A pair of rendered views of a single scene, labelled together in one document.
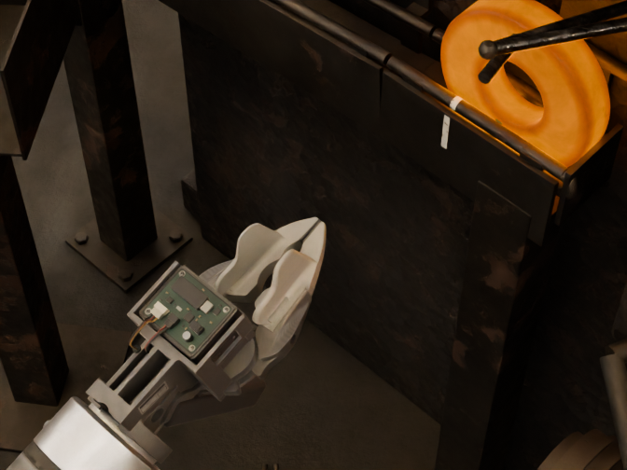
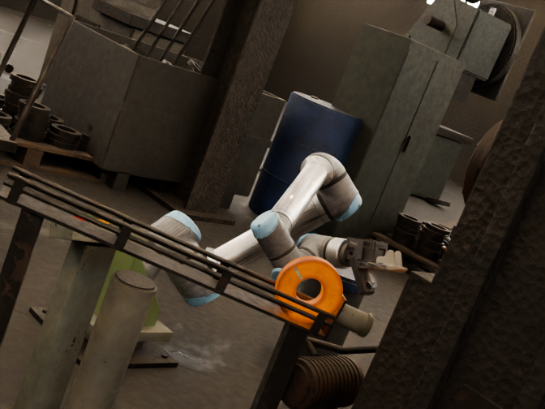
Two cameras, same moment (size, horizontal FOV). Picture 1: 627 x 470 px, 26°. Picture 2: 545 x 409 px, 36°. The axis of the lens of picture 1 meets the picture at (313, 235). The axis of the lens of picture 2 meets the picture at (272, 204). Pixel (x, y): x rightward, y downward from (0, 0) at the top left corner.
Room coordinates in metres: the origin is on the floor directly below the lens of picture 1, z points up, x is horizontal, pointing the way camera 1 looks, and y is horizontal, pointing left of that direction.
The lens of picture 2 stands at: (0.19, -2.28, 1.24)
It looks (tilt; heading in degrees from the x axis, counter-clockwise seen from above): 11 degrees down; 89
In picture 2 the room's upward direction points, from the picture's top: 21 degrees clockwise
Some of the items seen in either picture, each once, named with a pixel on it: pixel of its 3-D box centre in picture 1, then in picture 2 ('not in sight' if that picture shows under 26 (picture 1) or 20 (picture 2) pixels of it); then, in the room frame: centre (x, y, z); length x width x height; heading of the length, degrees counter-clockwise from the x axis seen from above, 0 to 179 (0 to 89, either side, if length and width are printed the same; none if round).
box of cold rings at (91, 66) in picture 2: not in sight; (160, 114); (-0.66, 3.31, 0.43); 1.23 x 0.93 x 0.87; 45
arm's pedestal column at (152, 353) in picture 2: not in sight; (106, 329); (-0.16, 0.55, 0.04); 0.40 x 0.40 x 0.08; 46
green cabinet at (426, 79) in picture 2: not in sight; (376, 142); (0.81, 3.85, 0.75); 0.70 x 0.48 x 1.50; 47
